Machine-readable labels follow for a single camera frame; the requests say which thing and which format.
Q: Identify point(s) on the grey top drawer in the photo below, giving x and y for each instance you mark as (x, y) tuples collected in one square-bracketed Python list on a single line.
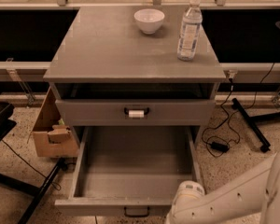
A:
[(129, 112)]

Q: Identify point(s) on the grey drawer cabinet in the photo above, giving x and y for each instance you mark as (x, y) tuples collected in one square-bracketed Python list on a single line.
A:
[(105, 56)]

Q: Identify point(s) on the clear plastic water bottle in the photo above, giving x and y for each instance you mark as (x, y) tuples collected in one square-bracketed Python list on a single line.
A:
[(189, 31)]

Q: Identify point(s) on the white ceramic bowl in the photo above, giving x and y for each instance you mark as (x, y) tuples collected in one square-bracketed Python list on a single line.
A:
[(149, 20)]

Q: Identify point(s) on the brown cardboard box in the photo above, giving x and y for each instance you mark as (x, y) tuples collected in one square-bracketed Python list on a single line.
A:
[(53, 139)]

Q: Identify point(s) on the grey drawer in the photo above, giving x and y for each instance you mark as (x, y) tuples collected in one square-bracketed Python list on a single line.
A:
[(129, 112), (130, 171)]

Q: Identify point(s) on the black stand leg right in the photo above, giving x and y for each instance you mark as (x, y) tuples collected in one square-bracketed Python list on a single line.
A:
[(253, 121)]

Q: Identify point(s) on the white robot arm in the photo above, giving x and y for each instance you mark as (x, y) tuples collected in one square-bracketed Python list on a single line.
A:
[(255, 191)]

